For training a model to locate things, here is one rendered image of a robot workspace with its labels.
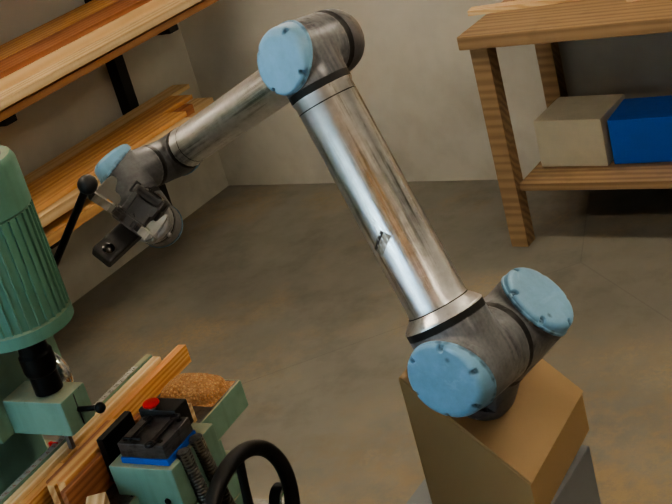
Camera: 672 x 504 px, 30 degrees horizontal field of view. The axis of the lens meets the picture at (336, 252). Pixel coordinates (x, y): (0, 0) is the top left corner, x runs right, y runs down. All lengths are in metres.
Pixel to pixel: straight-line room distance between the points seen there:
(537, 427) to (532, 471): 0.11
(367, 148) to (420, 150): 3.49
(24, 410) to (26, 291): 0.27
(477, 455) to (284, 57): 0.83
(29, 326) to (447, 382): 0.70
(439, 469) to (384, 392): 1.64
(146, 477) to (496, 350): 0.63
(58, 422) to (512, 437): 0.84
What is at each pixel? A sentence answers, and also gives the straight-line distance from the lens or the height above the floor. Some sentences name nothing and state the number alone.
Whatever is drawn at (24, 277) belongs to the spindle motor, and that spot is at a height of 1.31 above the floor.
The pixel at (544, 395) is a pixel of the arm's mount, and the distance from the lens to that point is 2.55.
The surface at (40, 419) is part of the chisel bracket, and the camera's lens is 2.28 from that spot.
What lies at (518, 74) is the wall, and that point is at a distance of 5.26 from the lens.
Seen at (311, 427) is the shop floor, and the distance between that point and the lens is 4.01.
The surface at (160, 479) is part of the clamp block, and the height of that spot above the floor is 0.94.
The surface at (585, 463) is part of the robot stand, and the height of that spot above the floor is 0.53.
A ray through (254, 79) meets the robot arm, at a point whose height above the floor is 1.42.
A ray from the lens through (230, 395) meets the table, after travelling 2.43.
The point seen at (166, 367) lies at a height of 0.93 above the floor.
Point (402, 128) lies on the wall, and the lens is 5.62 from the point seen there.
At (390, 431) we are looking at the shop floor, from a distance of 3.87.
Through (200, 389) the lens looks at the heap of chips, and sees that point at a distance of 2.41.
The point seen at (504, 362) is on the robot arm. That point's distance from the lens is 2.16.
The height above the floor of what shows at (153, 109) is 0.63.
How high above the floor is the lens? 2.02
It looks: 23 degrees down
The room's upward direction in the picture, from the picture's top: 16 degrees counter-clockwise
